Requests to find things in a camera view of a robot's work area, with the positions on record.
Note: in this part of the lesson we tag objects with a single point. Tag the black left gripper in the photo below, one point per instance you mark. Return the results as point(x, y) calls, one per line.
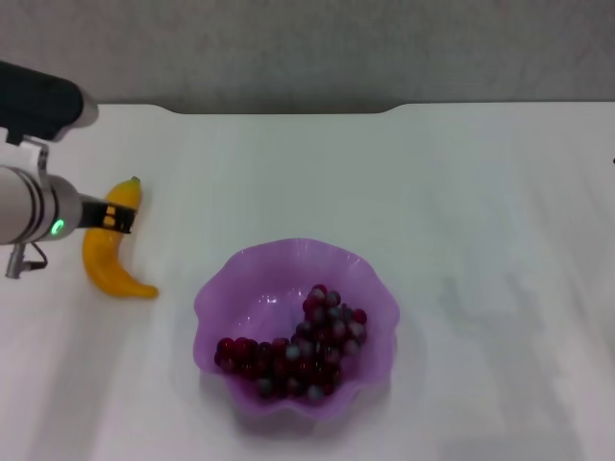
point(92, 211)

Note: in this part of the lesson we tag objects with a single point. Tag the yellow banana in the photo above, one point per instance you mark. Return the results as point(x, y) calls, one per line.
point(103, 259)

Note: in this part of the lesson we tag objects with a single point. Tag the dark red grape bunch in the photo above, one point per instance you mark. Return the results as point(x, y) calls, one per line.
point(307, 350)

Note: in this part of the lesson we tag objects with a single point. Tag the purple ruffled plastic bowl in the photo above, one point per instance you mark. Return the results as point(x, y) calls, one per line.
point(269, 269)

